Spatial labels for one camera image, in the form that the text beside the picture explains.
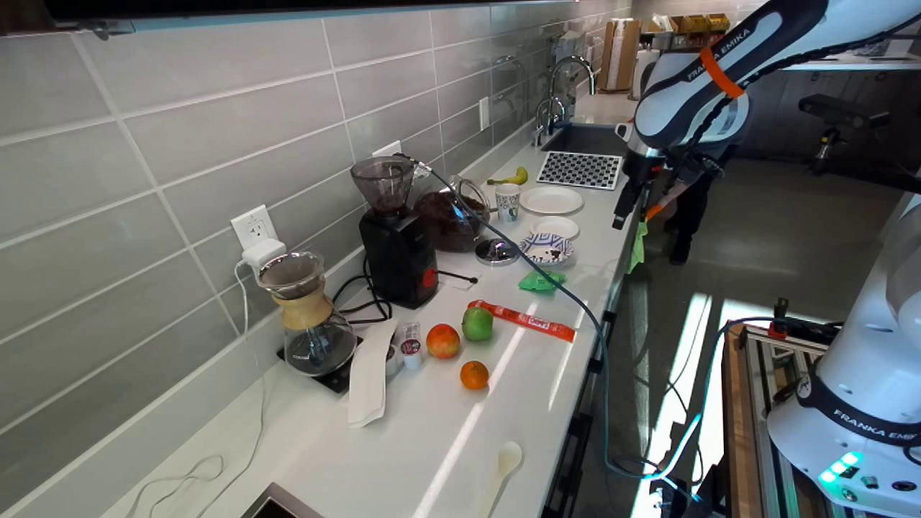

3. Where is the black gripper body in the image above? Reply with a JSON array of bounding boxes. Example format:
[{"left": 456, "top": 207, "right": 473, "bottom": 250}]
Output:
[{"left": 614, "top": 148, "right": 725, "bottom": 223}]

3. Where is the blue patterned paper bowl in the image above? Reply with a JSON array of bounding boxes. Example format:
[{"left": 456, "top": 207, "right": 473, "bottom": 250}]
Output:
[{"left": 521, "top": 233, "right": 572, "bottom": 268}]

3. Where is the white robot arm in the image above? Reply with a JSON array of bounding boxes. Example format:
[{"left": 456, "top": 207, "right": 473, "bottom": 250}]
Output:
[{"left": 628, "top": 0, "right": 921, "bottom": 518}]

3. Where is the large white paper plate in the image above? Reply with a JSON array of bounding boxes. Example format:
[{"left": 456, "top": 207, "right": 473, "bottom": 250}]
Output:
[{"left": 521, "top": 183, "right": 585, "bottom": 216}]

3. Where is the glass pour over carafe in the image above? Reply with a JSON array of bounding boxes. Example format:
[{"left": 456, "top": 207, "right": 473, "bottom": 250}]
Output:
[{"left": 259, "top": 253, "right": 356, "bottom": 377}]

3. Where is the chrome sink faucet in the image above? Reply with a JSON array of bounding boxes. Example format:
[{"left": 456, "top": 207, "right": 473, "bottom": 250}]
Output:
[{"left": 536, "top": 53, "right": 597, "bottom": 145}]

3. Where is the patterned paper cup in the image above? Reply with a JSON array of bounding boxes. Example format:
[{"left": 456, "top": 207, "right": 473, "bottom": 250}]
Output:
[{"left": 495, "top": 183, "right": 521, "bottom": 220}]

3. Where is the green packet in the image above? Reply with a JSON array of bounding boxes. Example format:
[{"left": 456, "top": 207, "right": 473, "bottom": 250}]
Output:
[{"left": 518, "top": 271, "right": 568, "bottom": 294}]

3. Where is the black jar lid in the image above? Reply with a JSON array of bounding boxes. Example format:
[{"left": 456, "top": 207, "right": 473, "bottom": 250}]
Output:
[{"left": 474, "top": 237, "right": 518, "bottom": 268}]

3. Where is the orange red strip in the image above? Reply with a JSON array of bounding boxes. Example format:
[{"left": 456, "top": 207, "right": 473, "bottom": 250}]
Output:
[{"left": 474, "top": 299, "right": 575, "bottom": 343}]

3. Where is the glass jar of coffee beans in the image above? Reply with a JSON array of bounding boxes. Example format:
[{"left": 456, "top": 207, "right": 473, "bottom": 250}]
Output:
[{"left": 415, "top": 193, "right": 489, "bottom": 253}]

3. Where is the black measuring spoon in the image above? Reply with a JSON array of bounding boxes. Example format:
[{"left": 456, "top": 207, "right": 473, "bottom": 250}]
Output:
[{"left": 437, "top": 271, "right": 479, "bottom": 285}]

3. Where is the green apple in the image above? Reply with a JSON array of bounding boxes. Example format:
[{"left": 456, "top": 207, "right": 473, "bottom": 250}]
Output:
[{"left": 460, "top": 308, "right": 493, "bottom": 343}]

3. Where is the small orange fruit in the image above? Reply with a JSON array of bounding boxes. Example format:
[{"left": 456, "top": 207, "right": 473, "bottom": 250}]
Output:
[{"left": 460, "top": 360, "right": 489, "bottom": 390}]

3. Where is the red orange apple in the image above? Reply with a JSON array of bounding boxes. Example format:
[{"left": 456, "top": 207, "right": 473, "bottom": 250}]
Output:
[{"left": 426, "top": 321, "right": 460, "bottom": 360}]

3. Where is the black coffee grinder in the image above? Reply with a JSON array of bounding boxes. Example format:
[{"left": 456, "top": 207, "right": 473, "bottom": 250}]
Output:
[{"left": 351, "top": 154, "right": 437, "bottom": 308}]

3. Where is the white plastic spoon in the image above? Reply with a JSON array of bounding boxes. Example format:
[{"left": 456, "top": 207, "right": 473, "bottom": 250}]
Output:
[{"left": 483, "top": 439, "right": 523, "bottom": 518}]

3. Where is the white paper filter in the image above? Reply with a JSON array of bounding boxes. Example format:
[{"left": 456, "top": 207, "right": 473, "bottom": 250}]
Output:
[{"left": 349, "top": 318, "right": 397, "bottom": 429}]

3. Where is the black scale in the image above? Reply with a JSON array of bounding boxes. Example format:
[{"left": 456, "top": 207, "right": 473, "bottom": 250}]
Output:
[{"left": 276, "top": 337, "right": 364, "bottom": 394}]

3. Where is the black power cable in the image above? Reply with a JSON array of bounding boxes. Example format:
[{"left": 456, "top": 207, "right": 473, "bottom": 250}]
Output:
[{"left": 413, "top": 158, "right": 674, "bottom": 484}]

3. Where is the white wall outlet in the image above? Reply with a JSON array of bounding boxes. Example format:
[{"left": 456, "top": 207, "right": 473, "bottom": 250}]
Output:
[{"left": 230, "top": 203, "right": 287, "bottom": 271}]

